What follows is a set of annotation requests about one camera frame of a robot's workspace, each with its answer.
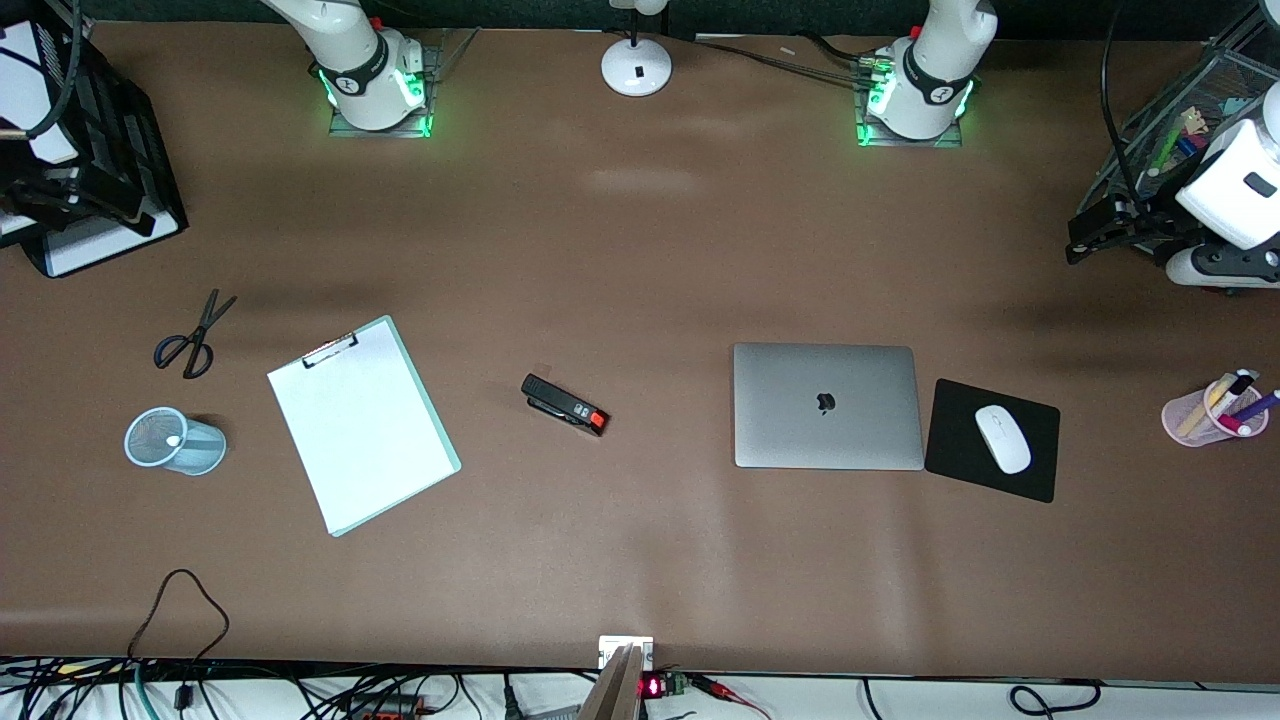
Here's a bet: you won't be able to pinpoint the pink pen cup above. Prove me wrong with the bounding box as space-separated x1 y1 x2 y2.
1161 377 1270 448

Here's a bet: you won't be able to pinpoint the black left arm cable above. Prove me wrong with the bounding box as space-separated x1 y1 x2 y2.
1099 0 1147 207

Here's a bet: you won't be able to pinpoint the white paper sheet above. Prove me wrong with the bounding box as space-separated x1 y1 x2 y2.
44 194 183 278
0 20 77 167
267 321 457 535

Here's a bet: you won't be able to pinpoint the black stacked paper tray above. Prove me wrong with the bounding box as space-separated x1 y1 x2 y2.
0 0 190 280

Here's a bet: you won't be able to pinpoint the white computer mouse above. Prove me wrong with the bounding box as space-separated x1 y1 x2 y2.
974 404 1033 475

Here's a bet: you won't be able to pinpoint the white marker with black cap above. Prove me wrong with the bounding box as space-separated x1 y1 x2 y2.
1204 369 1260 422

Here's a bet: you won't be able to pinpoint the silver laptop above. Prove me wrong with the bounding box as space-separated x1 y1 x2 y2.
732 342 926 471

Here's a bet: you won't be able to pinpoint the black wire mesh tray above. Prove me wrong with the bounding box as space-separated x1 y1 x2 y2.
1074 44 1280 263

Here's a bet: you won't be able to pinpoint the green marker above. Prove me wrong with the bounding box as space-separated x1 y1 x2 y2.
1148 108 1198 178

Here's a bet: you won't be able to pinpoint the orange power strip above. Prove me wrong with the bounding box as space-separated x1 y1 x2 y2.
343 694 429 720

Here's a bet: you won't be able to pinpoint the black looped cable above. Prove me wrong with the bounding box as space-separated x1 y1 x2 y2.
127 567 232 713

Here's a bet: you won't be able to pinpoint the black scissors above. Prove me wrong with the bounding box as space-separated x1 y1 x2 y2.
153 288 239 381

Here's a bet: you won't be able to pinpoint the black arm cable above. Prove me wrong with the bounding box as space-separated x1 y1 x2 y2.
1099 0 1147 207
24 0 84 140

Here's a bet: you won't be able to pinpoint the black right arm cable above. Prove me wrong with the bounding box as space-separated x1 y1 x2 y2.
24 0 84 140

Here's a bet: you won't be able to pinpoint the black mouse pad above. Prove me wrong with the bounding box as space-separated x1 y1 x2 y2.
923 378 1062 504

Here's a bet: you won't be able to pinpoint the white round lamp base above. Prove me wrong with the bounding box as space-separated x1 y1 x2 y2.
600 0 674 98

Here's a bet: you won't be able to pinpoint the light green clipboard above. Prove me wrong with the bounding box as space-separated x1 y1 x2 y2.
266 314 463 538

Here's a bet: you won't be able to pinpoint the clear arm base plate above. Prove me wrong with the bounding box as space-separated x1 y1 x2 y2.
328 28 481 140
853 58 967 150

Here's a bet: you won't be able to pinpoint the yellow marker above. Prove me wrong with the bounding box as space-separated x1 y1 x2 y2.
1177 374 1237 439

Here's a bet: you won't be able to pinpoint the black stapler with red tip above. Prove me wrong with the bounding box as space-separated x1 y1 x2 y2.
520 373 610 438

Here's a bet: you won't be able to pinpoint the light blue mesh cup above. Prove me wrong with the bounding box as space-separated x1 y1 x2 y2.
123 406 228 477

